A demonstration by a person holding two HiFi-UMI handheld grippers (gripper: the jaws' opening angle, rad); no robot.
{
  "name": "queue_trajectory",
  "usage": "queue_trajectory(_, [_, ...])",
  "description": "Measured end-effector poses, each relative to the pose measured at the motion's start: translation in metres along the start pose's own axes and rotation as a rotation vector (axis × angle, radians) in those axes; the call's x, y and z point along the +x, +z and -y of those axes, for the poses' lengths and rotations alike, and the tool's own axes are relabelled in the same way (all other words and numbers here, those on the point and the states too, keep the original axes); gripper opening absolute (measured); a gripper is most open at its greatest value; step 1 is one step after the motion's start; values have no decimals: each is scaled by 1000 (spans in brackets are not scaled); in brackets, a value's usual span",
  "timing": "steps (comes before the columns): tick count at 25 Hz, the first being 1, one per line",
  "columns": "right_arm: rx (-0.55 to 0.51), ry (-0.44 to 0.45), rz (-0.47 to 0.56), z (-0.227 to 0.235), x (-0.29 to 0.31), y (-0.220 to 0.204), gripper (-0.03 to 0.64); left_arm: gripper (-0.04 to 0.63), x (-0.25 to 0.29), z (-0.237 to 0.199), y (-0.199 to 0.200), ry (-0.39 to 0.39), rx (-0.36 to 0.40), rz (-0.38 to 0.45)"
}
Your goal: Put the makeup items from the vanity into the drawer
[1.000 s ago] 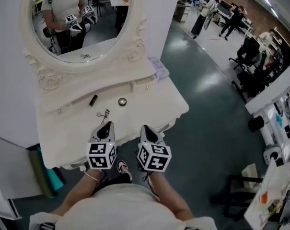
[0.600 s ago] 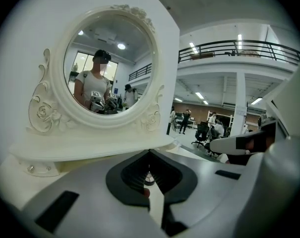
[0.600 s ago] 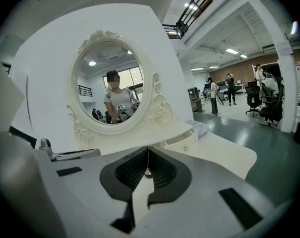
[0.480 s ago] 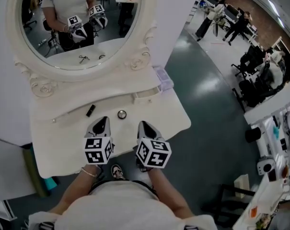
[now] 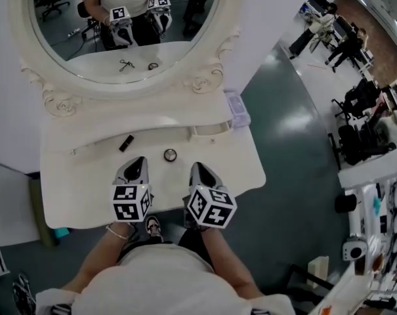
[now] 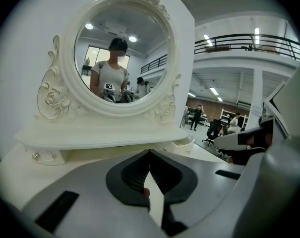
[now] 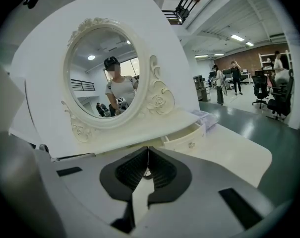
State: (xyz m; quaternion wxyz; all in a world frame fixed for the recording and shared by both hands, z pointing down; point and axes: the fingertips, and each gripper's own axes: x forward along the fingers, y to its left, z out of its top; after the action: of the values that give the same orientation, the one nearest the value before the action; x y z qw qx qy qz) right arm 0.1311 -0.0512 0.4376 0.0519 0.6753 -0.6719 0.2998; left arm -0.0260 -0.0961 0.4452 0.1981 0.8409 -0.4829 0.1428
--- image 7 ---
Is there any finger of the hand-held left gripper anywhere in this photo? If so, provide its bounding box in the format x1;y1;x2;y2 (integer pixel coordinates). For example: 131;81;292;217
50;152;96;162

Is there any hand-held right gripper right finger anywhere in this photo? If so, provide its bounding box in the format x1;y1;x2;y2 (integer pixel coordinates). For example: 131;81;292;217
137;146;274;238

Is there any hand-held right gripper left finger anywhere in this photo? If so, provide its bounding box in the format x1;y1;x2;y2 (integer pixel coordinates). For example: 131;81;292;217
35;146;149;234

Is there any purple tissue pack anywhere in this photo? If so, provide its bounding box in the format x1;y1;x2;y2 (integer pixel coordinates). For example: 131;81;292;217
190;110;219;134

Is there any oval white-framed mirror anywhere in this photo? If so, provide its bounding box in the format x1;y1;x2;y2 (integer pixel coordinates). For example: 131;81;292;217
61;17;177;144

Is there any grey cabinet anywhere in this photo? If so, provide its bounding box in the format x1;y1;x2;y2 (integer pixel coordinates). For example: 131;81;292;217
193;74;212;102

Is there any black office chair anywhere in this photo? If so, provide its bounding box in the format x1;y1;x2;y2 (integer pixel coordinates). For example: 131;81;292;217
251;75;271;109
266;69;295;121

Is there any row of office desks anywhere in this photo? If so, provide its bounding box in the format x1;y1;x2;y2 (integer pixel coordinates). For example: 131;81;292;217
208;68;254;89

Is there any white open shelf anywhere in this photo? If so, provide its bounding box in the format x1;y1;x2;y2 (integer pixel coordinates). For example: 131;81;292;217
258;50;293;71

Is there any black metal railing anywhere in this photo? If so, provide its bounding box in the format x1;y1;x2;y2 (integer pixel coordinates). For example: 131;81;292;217
161;0;211;25

